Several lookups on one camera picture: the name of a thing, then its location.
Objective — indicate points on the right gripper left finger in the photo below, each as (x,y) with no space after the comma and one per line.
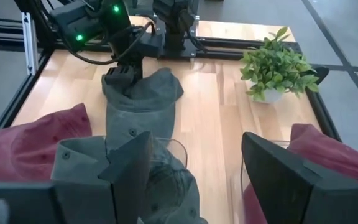
(129,180)

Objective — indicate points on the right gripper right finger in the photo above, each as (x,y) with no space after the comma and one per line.
(278,180)

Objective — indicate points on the olive green cap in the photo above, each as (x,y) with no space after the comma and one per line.
(141,105)
(172,193)

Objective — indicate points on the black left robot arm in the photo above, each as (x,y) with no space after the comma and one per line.
(82,21)

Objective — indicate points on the dark red cap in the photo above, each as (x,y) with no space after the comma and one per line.
(328,149)
(26,146)

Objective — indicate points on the green plant in white pot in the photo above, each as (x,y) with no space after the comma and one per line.
(275,68)

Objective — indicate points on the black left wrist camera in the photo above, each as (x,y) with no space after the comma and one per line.
(150,44)

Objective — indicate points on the black table frame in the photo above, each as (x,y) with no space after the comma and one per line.
(322,115)

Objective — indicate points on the silver aluminium post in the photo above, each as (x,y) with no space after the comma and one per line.
(30,43)

